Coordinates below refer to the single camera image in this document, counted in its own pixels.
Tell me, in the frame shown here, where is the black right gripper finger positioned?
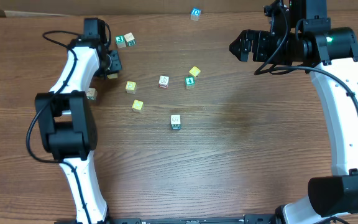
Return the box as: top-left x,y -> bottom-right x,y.
230,29 -> 254,47
229,46 -> 249,62

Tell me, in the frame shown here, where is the green-sided number five block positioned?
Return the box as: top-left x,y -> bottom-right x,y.
170,114 -> 181,125

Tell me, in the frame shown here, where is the bird picture blue-sided block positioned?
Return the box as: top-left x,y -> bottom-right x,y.
171,124 -> 181,130

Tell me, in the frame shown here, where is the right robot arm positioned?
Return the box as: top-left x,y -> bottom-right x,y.
229,27 -> 358,223

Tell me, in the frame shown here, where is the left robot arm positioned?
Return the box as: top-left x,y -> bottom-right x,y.
30,36 -> 117,223

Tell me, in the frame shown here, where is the yellow-sided picture wooden block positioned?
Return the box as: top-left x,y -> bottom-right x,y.
107,73 -> 118,80

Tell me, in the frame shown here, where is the green letter wooden block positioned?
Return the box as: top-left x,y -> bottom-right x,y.
115,35 -> 126,49

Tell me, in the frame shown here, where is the yellow umbrella wooden block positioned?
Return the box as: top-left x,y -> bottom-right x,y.
126,81 -> 137,94

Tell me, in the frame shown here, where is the green R wooden block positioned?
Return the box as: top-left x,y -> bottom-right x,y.
124,32 -> 136,47

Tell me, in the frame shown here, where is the teal-sided picture wooden block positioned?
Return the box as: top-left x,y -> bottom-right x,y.
86,88 -> 98,100

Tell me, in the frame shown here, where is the yellow number two block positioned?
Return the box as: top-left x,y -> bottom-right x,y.
132,100 -> 144,113

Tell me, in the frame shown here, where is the yellow-top tilted wooden block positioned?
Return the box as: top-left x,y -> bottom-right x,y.
189,66 -> 201,78

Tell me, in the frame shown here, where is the red-sided wooden block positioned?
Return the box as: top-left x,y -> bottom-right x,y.
158,75 -> 169,88

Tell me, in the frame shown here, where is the blue-top wooden block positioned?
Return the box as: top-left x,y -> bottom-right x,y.
190,7 -> 201,21

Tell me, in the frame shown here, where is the green number four block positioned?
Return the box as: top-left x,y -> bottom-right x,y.
185,77 -> 195,89

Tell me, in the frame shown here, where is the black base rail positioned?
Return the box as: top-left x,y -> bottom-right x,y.
98,214 -> 281,224

